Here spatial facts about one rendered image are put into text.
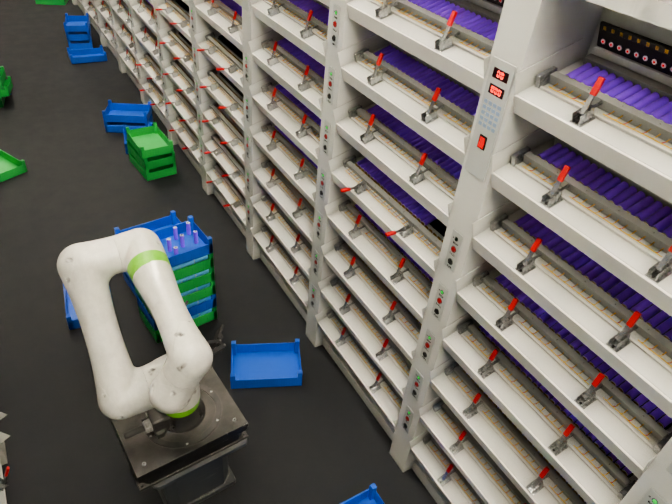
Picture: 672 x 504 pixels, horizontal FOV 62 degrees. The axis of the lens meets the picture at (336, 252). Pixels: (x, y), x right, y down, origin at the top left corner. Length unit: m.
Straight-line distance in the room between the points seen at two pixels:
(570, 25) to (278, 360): 1.80
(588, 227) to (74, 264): 1.29
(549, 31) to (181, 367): 1.12
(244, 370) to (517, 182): 1.57
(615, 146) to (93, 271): 1.32
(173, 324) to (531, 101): 0.99
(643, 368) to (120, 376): 1.32
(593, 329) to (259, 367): 1.58
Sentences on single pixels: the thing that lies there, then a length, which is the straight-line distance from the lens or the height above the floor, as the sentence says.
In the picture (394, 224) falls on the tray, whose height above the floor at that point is 0.94.
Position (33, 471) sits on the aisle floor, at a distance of 2.42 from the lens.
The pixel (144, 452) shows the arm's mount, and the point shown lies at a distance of 1.92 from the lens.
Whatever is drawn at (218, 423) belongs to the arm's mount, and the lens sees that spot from 1.94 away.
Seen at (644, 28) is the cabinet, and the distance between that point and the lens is 1.36.
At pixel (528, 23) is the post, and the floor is 1.65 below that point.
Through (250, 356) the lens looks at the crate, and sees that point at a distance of 2.58.
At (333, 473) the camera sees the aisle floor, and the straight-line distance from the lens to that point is 2.26.
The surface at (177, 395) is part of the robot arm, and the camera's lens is 1.50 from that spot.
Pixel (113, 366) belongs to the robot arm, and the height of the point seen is 0.66.
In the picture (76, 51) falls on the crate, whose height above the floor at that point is 0.04.
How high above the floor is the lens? 1.95
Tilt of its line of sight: 38 degrees down
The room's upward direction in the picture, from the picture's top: 6 degrees clockwise
